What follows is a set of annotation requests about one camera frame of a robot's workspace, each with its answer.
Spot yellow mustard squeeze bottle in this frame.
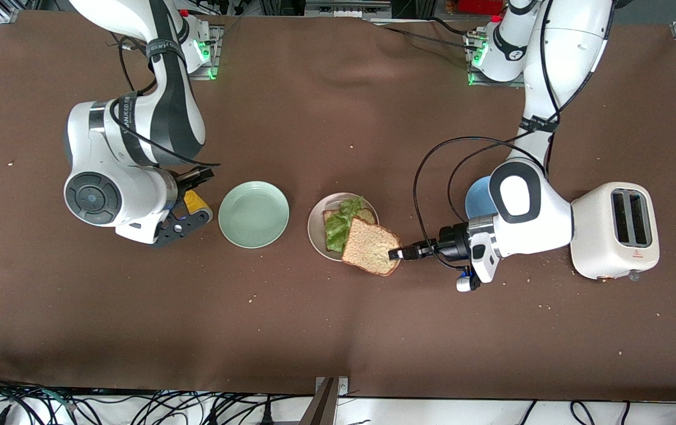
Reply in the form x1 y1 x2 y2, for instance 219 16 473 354
182 189 210 216

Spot brown-crust bread slice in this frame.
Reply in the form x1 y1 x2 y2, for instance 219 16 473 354
342 217 403 277
322 208 378 256

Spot green lettuce leaf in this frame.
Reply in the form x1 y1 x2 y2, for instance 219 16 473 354
324 197 365 253

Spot blue round plate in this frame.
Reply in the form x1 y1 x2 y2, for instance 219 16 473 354
465 176 499 221

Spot pale green round plate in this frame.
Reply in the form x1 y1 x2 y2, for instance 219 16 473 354
218 181 290 249

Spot beige round plate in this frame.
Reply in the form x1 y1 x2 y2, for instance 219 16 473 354
307 192 380 262

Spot brown table cloth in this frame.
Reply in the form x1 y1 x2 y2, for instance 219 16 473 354
0 11 676 403

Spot white two-slot toaster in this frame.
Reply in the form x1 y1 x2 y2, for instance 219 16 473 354
570 182 661 281

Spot grey power strip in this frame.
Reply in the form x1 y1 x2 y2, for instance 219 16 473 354
304 0 393 19

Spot red box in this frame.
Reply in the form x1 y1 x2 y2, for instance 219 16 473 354
458 0 505 15

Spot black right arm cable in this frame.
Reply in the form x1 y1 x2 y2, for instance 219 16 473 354
108 32 222 169

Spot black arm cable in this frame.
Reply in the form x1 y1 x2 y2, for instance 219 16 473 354
108 32 222 169
412 0 616 271

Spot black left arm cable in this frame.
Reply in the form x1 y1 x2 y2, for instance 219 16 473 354
412 0 616 271

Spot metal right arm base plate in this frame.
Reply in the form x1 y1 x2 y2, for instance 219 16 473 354
188 24 224 80

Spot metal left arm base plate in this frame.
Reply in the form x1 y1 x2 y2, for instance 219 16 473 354
465 30 529 88

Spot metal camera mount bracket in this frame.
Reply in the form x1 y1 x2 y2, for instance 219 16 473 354
300 376 350 425

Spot tangled black floor cables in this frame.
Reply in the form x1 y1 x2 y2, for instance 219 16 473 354
0 371 315 425

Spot black base cable on cloth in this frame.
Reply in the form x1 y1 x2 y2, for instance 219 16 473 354
367 17 486 53

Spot teal floor cable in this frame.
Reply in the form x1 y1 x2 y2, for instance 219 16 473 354
37 387 76 409

